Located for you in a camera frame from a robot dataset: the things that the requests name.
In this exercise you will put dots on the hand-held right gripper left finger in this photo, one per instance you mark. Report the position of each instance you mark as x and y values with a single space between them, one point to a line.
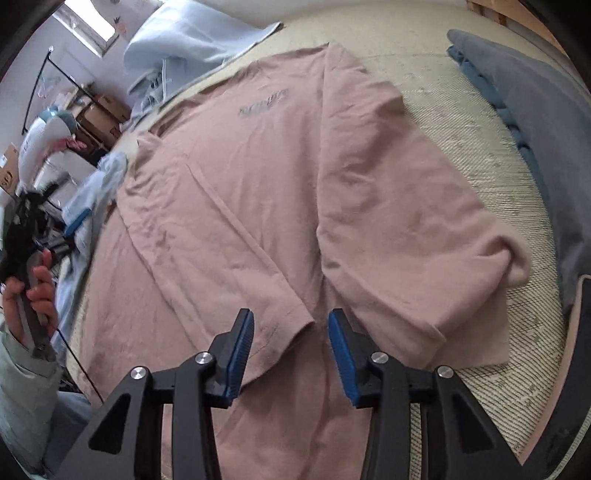
240 355

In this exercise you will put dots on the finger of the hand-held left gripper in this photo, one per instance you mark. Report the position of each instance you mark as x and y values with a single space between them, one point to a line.
76 221
57 249

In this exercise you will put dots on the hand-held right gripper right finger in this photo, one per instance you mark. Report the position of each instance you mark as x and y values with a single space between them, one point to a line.
344 360

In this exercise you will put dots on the brown T-shirt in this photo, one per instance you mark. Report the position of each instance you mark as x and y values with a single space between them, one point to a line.
277 184

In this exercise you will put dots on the person's left forearm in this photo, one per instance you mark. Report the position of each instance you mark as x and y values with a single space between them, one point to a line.
23 392

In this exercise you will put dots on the black clothes rack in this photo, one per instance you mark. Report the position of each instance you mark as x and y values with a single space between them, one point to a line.
30 105

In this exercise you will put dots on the light blue clothes hanger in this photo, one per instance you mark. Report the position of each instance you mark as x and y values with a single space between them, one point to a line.
48 85

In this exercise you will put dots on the person's left hand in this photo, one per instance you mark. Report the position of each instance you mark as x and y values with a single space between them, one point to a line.
34 295

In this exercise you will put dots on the light blue jeans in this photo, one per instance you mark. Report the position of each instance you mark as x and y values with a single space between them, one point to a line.
92 194

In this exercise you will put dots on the white plastic-wrapped mattress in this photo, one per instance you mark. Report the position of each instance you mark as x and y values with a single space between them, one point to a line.
64 170

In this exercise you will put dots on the cardboard box with black print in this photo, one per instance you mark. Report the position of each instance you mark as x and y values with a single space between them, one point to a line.
7 170

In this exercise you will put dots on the pink cloth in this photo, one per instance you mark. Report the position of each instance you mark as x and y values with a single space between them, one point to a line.
74 143

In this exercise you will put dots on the white grey plush toy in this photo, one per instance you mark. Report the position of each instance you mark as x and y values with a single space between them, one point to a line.
41 138

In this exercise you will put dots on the plain cardboard box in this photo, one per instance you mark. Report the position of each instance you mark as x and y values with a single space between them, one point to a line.
99 117

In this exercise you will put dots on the window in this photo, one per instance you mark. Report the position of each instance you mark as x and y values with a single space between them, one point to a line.
83 18

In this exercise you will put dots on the light blue blanket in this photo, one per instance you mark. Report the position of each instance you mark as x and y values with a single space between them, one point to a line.
184 32

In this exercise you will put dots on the white printed curtain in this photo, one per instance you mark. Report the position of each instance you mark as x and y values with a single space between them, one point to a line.
134 9

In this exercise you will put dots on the grey pillow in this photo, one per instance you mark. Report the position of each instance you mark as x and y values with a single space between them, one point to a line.
545 115

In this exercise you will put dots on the wooden headboard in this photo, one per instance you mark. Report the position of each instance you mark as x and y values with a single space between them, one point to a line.
508 11

